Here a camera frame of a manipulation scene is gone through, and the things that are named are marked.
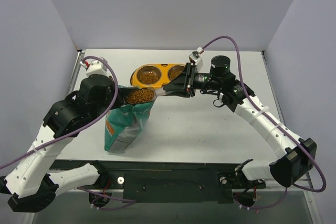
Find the clear plastic scoop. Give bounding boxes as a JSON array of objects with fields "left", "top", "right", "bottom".
[{"left": 125, "top": 87, "right": 172, "bottom": 105}]

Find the green pet food bag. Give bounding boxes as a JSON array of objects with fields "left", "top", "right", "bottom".
[{"left": 104, "top": 86, "right": 155, "bottom": 153}]

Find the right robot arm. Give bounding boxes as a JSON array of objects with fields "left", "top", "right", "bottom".
[{"left": 163, "top": 56, "right": 317, "bottom": 187}]

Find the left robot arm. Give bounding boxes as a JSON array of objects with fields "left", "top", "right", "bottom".
[{"left": 1, "top": 74, "right": 123, "bottom": 213}]

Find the pet food kibble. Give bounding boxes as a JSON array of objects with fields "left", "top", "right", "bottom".
[{"left": 126, "top": 88, "right": 155, "bottom": 104}]

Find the yellow double bowl feeder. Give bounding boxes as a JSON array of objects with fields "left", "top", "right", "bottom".
[{"left": 130, "top": 63, "right": 185, "bottom": 89}]

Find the kibble in left bowl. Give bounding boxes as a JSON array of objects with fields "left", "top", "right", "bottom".
[{"left": 139, "top": 72, "right": 160, "bottom": 85}]

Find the left steel bowl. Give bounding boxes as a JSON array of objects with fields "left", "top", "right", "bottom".
[{"left": 136, "top": 65, "right": 161, "bottom": 85}]

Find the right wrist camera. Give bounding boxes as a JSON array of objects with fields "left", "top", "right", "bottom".
[{"left": 188, "top": 47, "right": 204, "bottom": 72}]

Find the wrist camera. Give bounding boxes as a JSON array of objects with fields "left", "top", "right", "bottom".
[
  {"left": 80, "top": 57, "right": 108, "bottom": 77},
  {"left": 188, "top": 47, "right": 204, "bottom": 72}
]

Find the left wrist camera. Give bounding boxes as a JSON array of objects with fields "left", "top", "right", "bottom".
[{"left": 80, "top": 57, "right": 108, "bottom": 77}]

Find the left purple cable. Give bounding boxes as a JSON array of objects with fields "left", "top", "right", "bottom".
[{"left": 0, "top": 56, "right": 119, "bottom": 170}]

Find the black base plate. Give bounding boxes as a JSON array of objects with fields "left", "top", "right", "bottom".
[{"left": 51, "top": 159, "right": 300, "bottom": 205}]

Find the aluminium frame rail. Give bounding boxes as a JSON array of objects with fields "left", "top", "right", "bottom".
[{"left": 32, "top": 177, "right": 313, "bottom": 223}]

